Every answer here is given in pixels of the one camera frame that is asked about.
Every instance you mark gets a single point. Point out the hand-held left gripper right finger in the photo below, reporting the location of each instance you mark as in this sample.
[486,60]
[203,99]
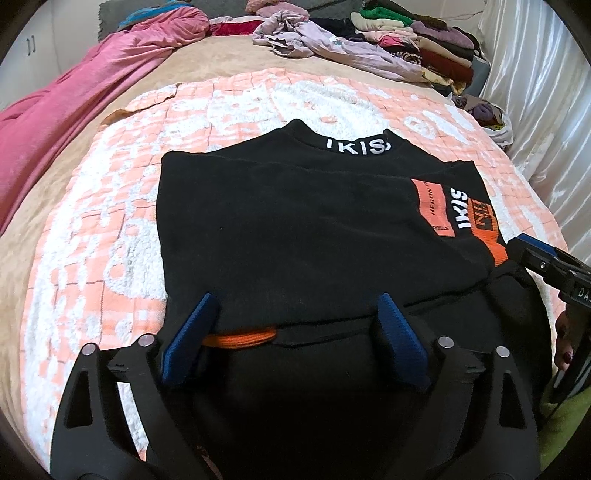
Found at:
[401,344]

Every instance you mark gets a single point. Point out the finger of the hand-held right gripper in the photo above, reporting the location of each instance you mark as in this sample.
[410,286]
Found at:
[535,251]

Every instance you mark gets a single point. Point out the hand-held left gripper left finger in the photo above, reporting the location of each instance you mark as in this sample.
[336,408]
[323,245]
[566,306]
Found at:
[187,341]

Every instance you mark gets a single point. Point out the black sweater with orange cuffs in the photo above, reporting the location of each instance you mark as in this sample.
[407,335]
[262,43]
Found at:
[295,221]

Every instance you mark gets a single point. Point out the white plastic bag of clothes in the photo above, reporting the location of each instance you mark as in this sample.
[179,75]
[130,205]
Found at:
[489,113]

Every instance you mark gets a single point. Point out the pile of folded clothes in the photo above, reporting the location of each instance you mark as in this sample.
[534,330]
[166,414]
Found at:
[438,46]

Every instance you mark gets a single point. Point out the person's right hand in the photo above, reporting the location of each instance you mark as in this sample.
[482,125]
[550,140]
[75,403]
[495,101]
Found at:
[565,341]

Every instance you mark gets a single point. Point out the pink and white plaid blanket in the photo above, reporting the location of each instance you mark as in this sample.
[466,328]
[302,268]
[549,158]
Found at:
[115,240]

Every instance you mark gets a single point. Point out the green cloth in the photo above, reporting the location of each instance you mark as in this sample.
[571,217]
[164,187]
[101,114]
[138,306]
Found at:
[561,429]

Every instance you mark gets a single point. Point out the white satin curtain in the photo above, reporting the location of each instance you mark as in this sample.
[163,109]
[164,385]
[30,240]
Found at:
[545,92]

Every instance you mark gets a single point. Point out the pink velvet quilt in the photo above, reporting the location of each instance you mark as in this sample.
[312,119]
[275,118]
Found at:
[69,92]

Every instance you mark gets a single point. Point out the crumpled lilac garment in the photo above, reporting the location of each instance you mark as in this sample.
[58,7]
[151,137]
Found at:
[351,46]

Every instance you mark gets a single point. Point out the beige bed sheet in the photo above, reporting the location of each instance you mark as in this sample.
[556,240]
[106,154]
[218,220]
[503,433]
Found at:
[194,64]

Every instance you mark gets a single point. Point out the crumpled black garment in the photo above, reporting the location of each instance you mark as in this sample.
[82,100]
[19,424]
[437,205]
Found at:
[332,25]

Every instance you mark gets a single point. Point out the dark red garment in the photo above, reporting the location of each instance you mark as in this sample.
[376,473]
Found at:
[235,28]

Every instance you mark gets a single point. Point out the white wardrobe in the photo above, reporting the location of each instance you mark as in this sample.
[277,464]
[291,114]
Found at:
[32,64]

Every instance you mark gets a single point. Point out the blue cloth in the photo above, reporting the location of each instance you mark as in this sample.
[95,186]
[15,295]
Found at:
[138,16]

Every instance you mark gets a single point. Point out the grey quilted headboard cover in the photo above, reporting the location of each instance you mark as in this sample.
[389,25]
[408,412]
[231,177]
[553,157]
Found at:
[111,9]

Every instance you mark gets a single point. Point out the pink fluffy garment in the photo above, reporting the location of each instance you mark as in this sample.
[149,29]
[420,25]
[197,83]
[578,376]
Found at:
[277,7]

